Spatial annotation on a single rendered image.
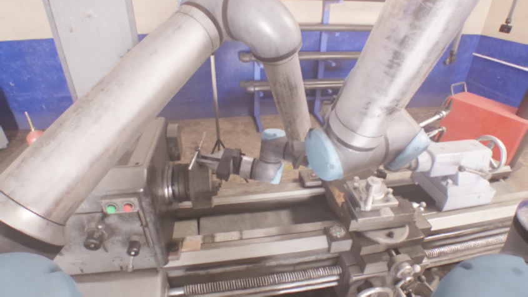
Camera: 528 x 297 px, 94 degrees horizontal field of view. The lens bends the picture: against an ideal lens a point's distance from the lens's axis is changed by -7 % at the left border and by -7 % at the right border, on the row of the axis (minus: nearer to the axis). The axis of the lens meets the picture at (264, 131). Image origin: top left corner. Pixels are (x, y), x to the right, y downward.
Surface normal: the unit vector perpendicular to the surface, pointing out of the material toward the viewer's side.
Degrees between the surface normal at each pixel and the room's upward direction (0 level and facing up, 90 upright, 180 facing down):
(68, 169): 64
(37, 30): 90
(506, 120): 90
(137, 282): 32
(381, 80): 102
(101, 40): 90
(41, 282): 5
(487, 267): 6
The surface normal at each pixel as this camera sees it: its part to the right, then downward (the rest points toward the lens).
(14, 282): 0.09, -0.85
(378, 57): -0.82, 0.32
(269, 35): 0.08, 0.52
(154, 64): 0.51, -0.20
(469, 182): 0.15, 0.07
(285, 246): 0.10, -0.44
